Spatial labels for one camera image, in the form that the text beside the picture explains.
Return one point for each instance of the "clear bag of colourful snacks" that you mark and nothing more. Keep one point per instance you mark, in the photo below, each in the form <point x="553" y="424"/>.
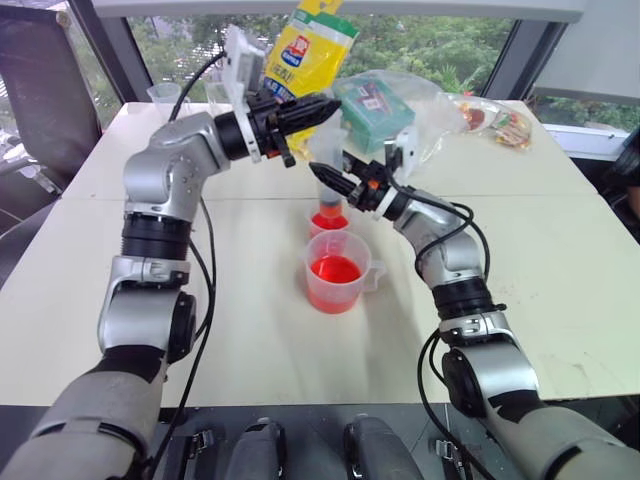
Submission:
<point x="500" y="122"/>

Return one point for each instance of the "black office chair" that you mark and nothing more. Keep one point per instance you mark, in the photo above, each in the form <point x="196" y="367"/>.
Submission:
<point x="40" y="110"/>

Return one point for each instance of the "small clear cup red liquid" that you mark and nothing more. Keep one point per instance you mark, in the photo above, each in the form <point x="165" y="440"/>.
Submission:
<point x="327" y="222"/>

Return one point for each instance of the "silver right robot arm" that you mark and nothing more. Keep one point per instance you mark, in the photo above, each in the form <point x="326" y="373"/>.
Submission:
<point x="500" y="360"/>

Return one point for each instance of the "yellow plastic bag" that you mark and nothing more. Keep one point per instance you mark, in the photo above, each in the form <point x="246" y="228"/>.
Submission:
<point x="310" y="55"/>

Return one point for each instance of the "white window sill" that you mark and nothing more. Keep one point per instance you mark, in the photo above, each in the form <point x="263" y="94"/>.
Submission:
<point x="585" y="140"/>

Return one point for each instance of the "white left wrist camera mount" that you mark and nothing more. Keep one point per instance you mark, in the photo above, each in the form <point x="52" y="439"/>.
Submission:
<point x="245" y="60"/>

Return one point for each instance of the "person with dark hair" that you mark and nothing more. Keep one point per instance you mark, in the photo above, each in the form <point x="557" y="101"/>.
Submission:
<point x="625" y="170"/>

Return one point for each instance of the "clear plastic syringe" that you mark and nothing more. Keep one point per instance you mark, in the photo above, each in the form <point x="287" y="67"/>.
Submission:
<point x="327" y="147"/>

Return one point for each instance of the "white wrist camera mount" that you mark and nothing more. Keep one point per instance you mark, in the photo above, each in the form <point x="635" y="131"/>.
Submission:
<point x="407" y="150"/>
<point x="245" y="60"/>

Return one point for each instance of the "dark rounded shape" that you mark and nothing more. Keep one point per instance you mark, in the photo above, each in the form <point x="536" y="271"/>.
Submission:
<point x="260" y="450"/>
<point x="377" y="450"/>

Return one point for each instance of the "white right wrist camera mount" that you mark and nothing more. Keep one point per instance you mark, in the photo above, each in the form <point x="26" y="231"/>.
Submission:
<point x="407" y="150"/>

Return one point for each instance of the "empty clear measuring cup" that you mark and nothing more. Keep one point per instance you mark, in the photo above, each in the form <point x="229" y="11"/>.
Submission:
<point x="165" y="94"/>

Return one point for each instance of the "large clear measuring cup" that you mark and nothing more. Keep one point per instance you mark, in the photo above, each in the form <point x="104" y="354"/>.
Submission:
<point x="334" y="280"/>

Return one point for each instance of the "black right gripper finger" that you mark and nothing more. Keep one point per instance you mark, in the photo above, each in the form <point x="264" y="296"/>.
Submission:
<point x="357" y="165"/>
<point x="335" y="181"/>

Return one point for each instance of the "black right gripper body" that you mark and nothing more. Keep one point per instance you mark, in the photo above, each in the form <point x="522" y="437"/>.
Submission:
<point x="372" y="190"/>

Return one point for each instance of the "empty clear plastic cup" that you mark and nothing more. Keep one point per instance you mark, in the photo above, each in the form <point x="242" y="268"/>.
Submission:
<point x="216" y="92"/>

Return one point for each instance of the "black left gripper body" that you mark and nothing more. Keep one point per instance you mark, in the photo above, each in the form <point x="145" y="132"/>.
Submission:
<point x="262" y="117"/>

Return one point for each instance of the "green box in plastic bag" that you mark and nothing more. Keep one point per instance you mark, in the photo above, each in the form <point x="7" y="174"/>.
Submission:
<point x="430" y="110"/>

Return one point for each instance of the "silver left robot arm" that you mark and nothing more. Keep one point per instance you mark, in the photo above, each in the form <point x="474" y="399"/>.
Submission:
<point x="150" y="175"/>

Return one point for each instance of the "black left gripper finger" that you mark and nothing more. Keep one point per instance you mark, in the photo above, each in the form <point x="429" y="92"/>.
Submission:
<point x="302" y="126"/>
<point x="310" y="108"/>

